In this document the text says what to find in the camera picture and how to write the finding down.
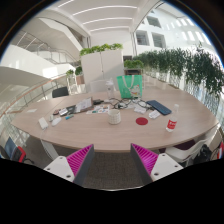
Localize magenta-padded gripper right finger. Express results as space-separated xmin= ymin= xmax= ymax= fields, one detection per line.
xmin=129 ymin=143 xmax=184 ymax=186

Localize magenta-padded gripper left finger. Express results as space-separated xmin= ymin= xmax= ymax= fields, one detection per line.
xmin=43 ymin=143 xmax=96 ymax=187

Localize clear red-label water bottle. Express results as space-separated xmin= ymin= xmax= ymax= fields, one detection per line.
xmin=165 ymin=103 xmax=180 ymax=133

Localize flat round red coaster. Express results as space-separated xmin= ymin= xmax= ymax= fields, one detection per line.
xmin=135 ymin=116 xmax=149 ymax=126

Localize white chair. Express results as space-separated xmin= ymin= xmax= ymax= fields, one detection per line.
xmin=164 ymin=128 xmax=221 ymax=164

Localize small white pouch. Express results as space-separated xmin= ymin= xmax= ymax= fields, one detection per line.
xmin=50 ymin=116 xmax=63 ymax=127

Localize white tissue packet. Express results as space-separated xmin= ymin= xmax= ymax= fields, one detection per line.
xmin=148 ymin=109 xmax=162 ymax=120
xmin=133 ymin=105 xmax=148 ymax=115

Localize white power strip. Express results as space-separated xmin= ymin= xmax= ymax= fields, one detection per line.
xmin=37 ymin=116 xmax=50 ymax=130

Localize white ribbed mug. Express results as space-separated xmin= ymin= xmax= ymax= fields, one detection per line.
xmin=107 ymin=108 xmax=122 ymax=126

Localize dark blue keyboard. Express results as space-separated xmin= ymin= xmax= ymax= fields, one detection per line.
xmin=145 ymin=99 xmax=173 ymax=117

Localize colourful sticker sheet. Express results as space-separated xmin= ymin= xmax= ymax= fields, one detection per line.
xmin=85 ymin=105 xmax=111 ymax=115

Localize open notebook with papers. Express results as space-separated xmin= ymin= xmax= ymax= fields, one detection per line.
xmin=66 ymin=96 xmax=94 ymax=114

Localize red and blue chair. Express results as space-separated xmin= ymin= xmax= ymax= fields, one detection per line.
xmin=0 ymin=136 xmax=34 ymax=164

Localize black office chair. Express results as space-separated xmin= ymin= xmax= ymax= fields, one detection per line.
xmin=51 ymin=86 xmax=70 ymax=99

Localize green tote bag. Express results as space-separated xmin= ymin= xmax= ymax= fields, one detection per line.
xmin=116 ymin=74 xmax=144 ymax=100

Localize brown planter with plant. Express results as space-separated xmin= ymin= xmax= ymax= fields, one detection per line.
xmin=74 ymin=65 xmax=85 ymax=86

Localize white cabinet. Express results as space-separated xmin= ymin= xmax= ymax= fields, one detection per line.
xmin=80 ymin=49 xmax=125 ymax=93

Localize long green plant hedge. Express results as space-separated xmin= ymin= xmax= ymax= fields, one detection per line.
xmin=123 ymin=46 xmax=224 ymax=98

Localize green plants atop cabinet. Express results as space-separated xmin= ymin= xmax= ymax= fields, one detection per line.
xmin=79 ymin=42 xmax=124 ymax=57

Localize white staircase with railing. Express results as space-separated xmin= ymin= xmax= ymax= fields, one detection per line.
xmin=13 ymin=29 xmax=81 ymax=66

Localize ceiling light strips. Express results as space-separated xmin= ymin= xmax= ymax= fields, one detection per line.
xmin=56 ymin=0 xmax=138 ymax=33

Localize black tangled cables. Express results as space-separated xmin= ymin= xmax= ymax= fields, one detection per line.
xmin=106 ymin=97 xmax=153 ymax=110

